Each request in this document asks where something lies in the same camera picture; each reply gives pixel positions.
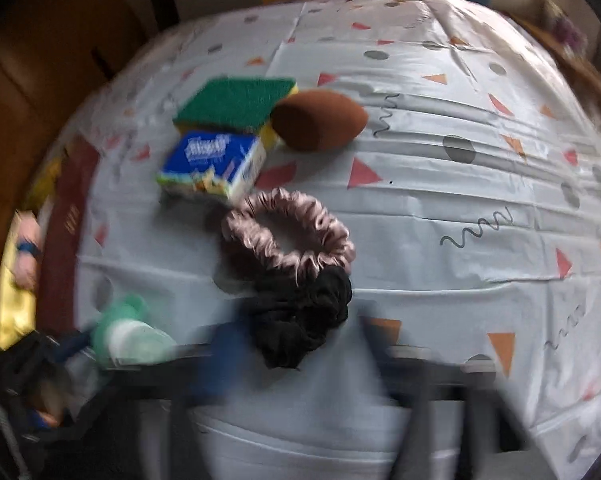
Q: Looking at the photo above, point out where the black scrunchie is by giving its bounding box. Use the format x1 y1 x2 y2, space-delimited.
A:
238 266 352 370

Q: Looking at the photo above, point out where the green squeeze bottle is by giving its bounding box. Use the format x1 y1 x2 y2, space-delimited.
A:
91 295 177 368

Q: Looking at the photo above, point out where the blue Tempo tissue pack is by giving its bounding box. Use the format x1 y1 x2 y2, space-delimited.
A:
156 130 267 204

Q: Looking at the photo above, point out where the pink satin scrunchie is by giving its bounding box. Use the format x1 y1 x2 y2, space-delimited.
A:
222 188 357 281

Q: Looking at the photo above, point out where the white patterned tablecloth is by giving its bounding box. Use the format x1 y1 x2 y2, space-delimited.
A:
37 0 601 479

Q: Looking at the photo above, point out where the gold storage box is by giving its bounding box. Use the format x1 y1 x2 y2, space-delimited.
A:
0 156 64 352

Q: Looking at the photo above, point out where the brown oval makeup sponge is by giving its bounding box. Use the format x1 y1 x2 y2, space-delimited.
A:
270 89 369 153

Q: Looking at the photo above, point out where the green yellow scouring sponge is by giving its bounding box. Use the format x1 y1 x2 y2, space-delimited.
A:
172 77 298 151

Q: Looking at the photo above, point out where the wooden side shelf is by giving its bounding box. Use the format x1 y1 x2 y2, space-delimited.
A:
506 13 601 111

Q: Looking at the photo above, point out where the purple jar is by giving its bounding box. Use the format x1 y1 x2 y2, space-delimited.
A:
541 0 588 55

